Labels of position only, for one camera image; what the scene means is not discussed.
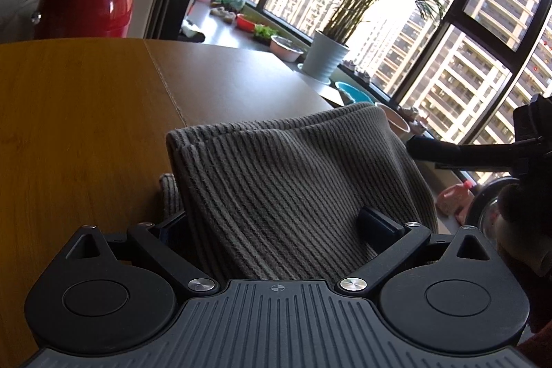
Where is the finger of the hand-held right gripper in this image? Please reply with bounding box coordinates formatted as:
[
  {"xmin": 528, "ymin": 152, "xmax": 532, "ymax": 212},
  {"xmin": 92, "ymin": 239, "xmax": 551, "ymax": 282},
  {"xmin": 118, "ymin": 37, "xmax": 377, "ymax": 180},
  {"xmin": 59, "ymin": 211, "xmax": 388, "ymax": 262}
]
[{"xmin": 406, "ymin": 134, "xmax": 520, "ymax": 171}]

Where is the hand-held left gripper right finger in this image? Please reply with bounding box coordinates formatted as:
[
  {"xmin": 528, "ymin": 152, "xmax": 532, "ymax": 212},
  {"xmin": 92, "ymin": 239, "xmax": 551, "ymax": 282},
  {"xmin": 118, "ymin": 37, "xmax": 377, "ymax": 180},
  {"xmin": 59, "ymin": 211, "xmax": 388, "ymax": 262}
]
[{"xmin": 338, "ymin": 207, "xmax": 501, "ymax": 300}]

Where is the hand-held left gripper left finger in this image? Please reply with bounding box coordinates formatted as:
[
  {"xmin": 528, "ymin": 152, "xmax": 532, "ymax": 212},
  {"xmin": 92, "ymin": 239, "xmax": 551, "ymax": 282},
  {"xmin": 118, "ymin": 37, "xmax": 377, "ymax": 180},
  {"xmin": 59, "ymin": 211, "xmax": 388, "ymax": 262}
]
[{"xmin": 65, "ymin": 210, "xmax": 220, "ymax": 300}]

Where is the grey striped knit sweater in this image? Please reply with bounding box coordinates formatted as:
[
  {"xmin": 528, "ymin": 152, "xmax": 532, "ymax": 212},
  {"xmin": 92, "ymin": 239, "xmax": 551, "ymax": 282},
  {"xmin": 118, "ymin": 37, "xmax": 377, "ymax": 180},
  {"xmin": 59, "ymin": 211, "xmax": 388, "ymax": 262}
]
[{"xmin": 159, "ymin": 101, "xmax": 439, "ymax": 281}]

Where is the pink plastic bottle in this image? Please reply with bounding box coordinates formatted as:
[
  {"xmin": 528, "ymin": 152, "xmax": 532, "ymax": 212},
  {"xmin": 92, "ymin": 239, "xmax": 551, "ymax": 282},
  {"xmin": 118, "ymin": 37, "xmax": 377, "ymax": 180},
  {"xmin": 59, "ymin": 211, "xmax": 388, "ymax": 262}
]
[{"xmin": 435, "ymin": 179, "xmax": 476, "ymax": 219}]

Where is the small succulent pot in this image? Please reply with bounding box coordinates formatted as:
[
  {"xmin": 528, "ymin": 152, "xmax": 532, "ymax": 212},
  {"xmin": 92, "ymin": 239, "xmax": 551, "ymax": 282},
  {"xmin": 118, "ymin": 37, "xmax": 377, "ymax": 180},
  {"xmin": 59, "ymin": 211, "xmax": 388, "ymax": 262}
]
[
  {"xmin": 398, "ymin": 106, "xmax": 431, "ymax": 132},
  {"xmin": 344, "ymin": 59, "xmax": 372, "ymax": 83}
]

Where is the round grey glass lid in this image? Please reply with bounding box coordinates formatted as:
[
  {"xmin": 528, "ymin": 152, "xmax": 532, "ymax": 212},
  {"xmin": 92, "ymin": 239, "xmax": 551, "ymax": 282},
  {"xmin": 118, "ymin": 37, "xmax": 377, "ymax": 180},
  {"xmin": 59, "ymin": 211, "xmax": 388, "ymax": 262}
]
[{"xmin": 467, "ymin": 176, "xmax": 519, "ymax": 236}]

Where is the pink flower pot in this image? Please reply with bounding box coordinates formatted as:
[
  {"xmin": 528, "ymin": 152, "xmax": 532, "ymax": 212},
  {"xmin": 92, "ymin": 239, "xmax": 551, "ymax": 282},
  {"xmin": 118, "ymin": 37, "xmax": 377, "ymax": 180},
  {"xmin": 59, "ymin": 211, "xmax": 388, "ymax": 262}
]
[{"xmin": 374, "ymin": 102, "xmax": 412, "ymax": 143}]

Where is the teal bowl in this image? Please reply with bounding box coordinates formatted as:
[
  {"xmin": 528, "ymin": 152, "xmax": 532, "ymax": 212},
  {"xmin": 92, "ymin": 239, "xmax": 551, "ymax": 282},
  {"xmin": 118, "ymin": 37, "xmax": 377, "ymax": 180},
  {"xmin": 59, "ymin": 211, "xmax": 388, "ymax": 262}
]
[{"xmin": 335, "ymin": 81, "xmax": 377, "ymax": 107}]

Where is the potted palm plant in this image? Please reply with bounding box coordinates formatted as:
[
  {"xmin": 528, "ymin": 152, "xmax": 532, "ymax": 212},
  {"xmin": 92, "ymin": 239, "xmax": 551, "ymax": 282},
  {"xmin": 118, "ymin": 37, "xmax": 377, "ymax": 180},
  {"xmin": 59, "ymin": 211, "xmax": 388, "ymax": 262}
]
[{"xmin": 301, "ymin": 0, "xmax": 472, "ymax": 83}]

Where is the pink metal bowl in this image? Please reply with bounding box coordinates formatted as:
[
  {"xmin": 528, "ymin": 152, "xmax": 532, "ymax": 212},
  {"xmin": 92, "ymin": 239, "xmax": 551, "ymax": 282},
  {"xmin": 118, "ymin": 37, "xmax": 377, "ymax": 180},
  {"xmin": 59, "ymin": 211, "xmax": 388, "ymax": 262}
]
[{"xmin": 270, "ymin": 34, "xmax": 305, "ymax": 63}]

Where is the tray of green seedlings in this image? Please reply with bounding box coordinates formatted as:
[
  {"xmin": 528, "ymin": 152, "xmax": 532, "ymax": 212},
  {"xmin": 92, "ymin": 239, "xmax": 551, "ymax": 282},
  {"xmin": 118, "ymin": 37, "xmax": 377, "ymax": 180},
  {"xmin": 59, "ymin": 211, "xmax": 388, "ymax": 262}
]
[{"xmin": 253, "ymin": 24, "xmax": 279, "ymax": 44}]

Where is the red bowl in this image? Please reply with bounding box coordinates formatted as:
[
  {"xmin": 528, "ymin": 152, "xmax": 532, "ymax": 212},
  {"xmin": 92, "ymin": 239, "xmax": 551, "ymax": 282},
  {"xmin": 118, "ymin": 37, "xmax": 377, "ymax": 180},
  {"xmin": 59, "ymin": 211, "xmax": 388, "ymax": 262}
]
[{"xmin": 236, "ymin": 13, "xmax": 258, "ymax": 32}]

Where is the green toy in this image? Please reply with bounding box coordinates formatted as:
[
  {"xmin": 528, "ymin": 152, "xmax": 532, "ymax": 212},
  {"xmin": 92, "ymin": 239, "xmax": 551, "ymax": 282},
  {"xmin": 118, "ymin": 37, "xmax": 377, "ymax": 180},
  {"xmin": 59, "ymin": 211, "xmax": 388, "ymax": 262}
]
[{"xmin": 213, "ymin": 0, "xmax": 247, "ymax": 14}]

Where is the red plastic bucket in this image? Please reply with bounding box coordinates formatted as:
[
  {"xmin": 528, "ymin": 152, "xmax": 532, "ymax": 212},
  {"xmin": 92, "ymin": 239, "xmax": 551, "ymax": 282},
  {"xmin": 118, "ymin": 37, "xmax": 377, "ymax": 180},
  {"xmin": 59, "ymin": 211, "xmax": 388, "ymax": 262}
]
[{"xmin": 33, "ymin": 0, "xmax": 134, "ymax": 40}]

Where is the dark window frame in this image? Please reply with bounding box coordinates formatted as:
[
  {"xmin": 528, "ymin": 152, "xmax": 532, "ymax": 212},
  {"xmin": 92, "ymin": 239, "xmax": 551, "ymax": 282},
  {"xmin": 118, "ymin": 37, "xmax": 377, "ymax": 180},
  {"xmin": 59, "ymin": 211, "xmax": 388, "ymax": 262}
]
[{"xmin": 215, "ymin": 0, "xmax": 552, "ymax": 190}]

